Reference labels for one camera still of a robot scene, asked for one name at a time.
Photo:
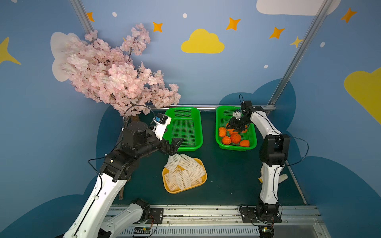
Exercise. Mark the white foam net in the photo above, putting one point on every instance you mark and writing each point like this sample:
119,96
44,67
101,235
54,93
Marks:
188,163
196,175
171,182
172,162
183,180

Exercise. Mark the white cotton work glove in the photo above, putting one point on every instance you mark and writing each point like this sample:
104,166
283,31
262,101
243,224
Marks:
282,178

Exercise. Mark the right green plastic basket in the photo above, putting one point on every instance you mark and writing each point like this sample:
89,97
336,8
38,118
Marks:
223,116

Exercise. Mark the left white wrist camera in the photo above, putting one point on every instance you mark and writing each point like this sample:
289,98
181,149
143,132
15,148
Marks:
161,123

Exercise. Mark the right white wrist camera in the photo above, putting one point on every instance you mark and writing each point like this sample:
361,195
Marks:
237,114

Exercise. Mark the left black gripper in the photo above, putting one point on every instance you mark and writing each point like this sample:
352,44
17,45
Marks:
166,146

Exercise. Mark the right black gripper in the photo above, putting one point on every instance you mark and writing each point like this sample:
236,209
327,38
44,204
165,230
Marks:
239,119

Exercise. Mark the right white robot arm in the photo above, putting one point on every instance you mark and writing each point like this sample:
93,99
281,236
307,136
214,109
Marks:
273,155

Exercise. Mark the green plastic basket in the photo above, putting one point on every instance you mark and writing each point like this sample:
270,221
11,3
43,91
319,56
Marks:
185,123
223,116

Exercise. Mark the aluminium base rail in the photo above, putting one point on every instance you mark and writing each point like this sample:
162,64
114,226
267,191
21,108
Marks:
156,221

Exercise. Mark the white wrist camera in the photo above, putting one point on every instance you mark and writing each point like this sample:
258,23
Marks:
161,123
237,114

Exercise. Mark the left green plastic basket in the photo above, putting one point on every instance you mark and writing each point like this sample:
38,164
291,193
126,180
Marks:
185,123

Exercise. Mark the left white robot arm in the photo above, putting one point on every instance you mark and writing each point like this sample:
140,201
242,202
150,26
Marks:
115,172

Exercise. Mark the yellow plastic tray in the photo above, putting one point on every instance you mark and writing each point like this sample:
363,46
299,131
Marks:
178,169

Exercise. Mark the pink artificial blossom tree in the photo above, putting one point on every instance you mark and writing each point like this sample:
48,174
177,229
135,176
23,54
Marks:
108,75

